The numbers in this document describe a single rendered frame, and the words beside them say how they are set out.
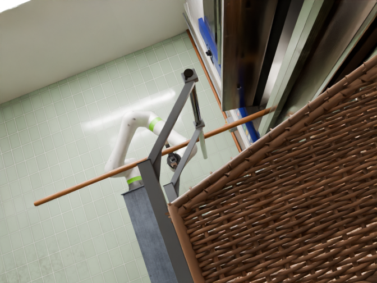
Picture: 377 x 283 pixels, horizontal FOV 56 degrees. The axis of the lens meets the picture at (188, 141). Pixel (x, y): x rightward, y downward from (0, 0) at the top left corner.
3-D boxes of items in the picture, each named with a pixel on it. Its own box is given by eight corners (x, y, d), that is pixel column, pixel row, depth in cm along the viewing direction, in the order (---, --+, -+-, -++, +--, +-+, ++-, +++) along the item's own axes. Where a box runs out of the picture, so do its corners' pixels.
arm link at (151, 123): (134, 122, 256) (139, 107, 252) (146, 123, 266) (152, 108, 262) (150, 135, 246) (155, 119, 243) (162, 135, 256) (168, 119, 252)
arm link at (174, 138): (157, 137, 253) (150, 129, 244) (168, 125, 255) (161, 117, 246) (192, 163, 234) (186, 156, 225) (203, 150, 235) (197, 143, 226)
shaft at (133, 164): (33, 206, 189) (32, 201, 190) (36, 207, 192) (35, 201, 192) (328, 88, 191) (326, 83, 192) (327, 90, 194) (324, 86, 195)
